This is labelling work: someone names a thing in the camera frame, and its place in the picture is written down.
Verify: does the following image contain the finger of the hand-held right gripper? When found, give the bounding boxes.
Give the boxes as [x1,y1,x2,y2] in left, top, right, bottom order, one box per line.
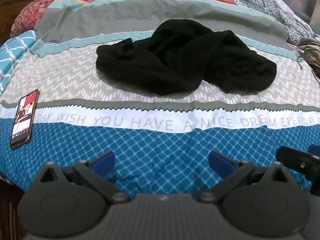
[276,144,320,180]

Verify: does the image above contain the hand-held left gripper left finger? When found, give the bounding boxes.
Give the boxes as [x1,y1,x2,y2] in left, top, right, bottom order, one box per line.
[37,151,129,203]

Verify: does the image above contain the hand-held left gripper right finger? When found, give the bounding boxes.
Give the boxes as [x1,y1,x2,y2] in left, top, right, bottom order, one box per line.
[199,150,292,203]

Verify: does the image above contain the black fleece jacket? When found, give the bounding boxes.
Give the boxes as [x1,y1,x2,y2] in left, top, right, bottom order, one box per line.
[96,19,277,97]

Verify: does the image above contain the striped printed blanket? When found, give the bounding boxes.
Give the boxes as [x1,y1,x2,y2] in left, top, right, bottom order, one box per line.
[0,0,320,198]

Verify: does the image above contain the smartphone in dark case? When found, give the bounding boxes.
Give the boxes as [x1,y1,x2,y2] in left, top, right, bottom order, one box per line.
[9,89,40,150]

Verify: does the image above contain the olive cloth pile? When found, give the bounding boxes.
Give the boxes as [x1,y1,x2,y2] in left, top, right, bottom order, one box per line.
[296,37,320,78]

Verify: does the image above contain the cardboard box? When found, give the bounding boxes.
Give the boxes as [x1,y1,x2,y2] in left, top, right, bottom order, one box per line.
[310,12,320,34]

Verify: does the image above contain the teal lattice bedsheet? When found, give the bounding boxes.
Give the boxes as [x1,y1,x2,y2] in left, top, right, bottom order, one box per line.
[0,30,38,92]

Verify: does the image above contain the grey floral blanket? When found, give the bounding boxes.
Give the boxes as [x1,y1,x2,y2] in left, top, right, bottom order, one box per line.
[222,0,314,43]

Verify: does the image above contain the carved wooden headboard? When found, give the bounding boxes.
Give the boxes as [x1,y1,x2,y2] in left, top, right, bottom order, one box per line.
[0,0,52,48]

